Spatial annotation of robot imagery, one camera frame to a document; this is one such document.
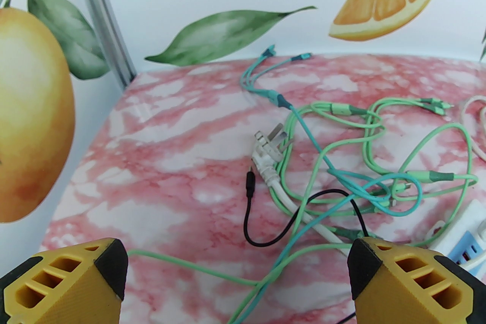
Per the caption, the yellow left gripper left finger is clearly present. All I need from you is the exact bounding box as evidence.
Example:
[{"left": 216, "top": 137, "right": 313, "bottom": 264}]
[{"left": 0, "top": 238, "right": 128, "bottom": 324}]

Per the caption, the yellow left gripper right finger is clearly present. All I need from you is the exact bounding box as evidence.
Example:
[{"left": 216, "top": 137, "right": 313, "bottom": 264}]
[{"left": 348, "top": 237, "right": 486, "bottom": 324}]

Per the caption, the white power strip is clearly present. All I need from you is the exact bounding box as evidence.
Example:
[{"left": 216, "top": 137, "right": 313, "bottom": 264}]
[{"left": 425, "top": 199, "right": 486, "bottom": 272}]

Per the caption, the white round socket cord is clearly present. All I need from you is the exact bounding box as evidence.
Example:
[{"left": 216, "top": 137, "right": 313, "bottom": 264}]
[{"left": 461, "top": 95, "right": 486, "bottom": 163}]

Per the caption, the thin black jack cable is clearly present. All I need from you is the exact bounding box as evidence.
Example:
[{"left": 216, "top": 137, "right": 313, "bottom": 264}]
[{"left": 243, "top": 166, "right": 371, "bottom": 247}]

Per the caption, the teal multi-head charging cable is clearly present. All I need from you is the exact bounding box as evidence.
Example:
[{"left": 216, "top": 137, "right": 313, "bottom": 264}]
[{"left": 228, "top": 44, "right": 424, "bottom": 324}]

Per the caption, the aluminium frame post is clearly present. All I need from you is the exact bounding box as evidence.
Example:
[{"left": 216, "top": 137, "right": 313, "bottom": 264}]
[{"left": 70, "top": 0, "right": 137, "bottom": 91}]

